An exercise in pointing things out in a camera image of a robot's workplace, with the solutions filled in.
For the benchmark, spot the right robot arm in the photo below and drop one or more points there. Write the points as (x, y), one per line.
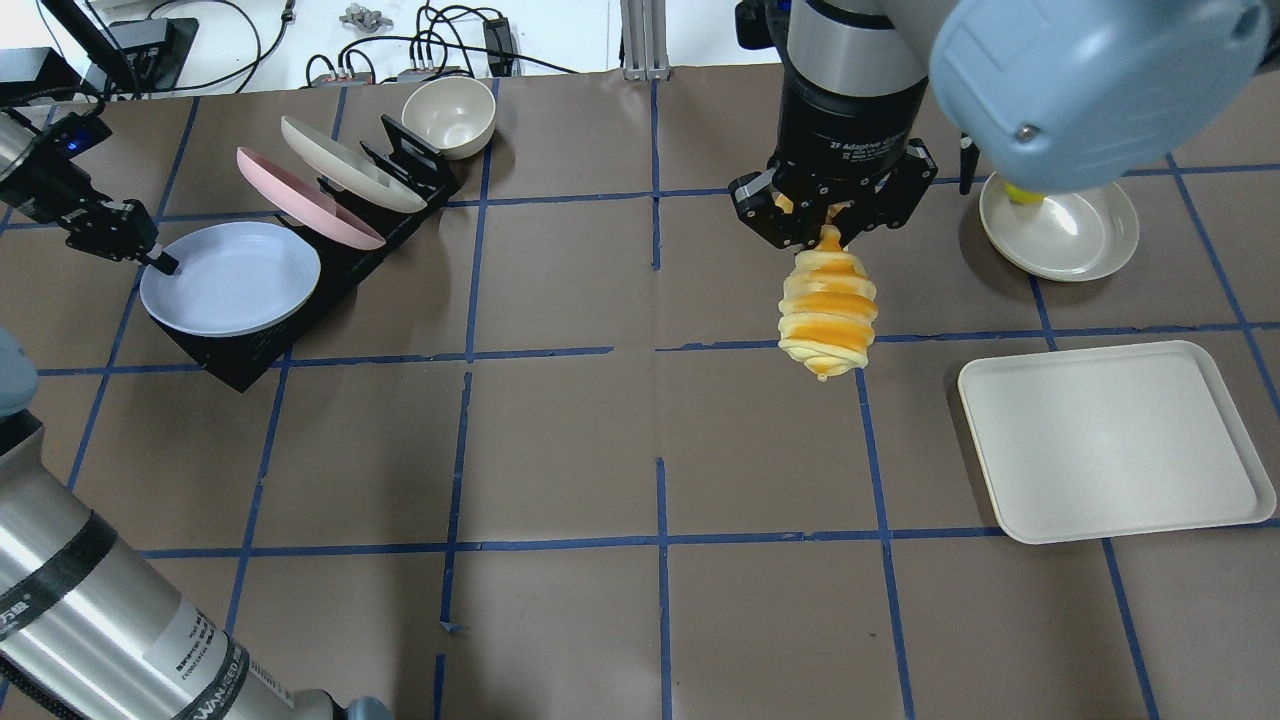
(1058, 96)

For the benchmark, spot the pink plate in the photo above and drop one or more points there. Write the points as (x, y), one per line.
(305, 202)

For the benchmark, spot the cream round plate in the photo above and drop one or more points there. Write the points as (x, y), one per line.
(1068, 237)

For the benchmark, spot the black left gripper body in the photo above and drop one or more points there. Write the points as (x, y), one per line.
(42, 178)

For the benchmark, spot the yellow lemon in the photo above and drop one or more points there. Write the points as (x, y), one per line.
(1019, 196)

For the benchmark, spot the cream bowl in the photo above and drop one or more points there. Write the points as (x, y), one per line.
(456, 115)

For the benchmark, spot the cream plate in rack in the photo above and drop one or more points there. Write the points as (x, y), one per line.
(349, 169)

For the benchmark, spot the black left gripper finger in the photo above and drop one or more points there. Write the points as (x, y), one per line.
(161, 261)

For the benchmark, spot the black monitor stand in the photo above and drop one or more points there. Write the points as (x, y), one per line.
(130, 57)

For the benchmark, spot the white rectangular tray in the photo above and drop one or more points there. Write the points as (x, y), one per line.
(1103, 442)

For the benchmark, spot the aluminium frame post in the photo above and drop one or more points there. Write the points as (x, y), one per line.
(644, 48)

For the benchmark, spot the metal clamp piece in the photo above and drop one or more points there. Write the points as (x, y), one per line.
(364, 19)

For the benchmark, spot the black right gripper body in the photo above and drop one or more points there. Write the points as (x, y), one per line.
(850, 125)

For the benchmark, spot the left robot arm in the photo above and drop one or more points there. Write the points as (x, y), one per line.
(90, 630)

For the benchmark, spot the yellow croissant bread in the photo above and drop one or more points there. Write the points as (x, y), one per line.
(828, 309)

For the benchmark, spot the light blue plate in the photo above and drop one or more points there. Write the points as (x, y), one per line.
(232, 279)

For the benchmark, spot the black dish rack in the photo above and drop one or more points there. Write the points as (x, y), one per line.
(239, 361)

